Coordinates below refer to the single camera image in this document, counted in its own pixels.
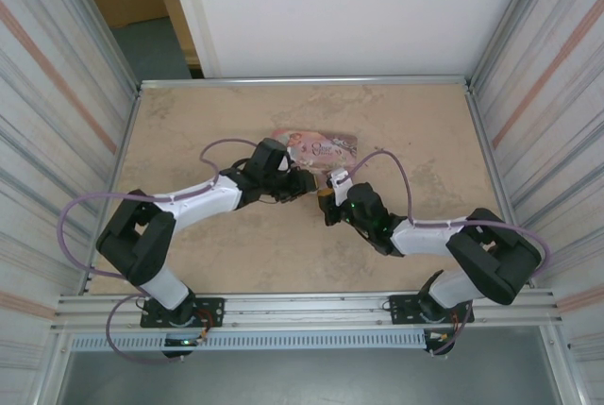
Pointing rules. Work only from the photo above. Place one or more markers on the pink fairy print tin box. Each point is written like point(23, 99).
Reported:
point(330, 145)

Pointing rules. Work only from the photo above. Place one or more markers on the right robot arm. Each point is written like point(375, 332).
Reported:
point(491, 258)

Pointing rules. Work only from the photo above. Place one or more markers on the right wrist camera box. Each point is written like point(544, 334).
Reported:
point(339, 178)

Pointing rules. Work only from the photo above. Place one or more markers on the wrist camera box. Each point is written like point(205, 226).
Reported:
point(339, 178)
point(284, 164)

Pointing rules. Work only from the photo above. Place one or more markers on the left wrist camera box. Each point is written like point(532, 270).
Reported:
point(284, 164)

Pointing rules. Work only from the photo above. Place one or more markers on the wide aluminium mounting rail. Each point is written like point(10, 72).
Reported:
point(307, 310)

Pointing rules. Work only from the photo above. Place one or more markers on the aluminium table end rail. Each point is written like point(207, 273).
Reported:
point(307, 81)

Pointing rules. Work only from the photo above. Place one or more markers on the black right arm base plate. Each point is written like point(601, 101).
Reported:
point(401, 310)

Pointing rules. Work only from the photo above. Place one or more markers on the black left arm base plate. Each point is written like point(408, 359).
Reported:
point(212, 310)

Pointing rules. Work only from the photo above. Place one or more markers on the aluminium table side rail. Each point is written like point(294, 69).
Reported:
point(482, 126)
point(125, 131)

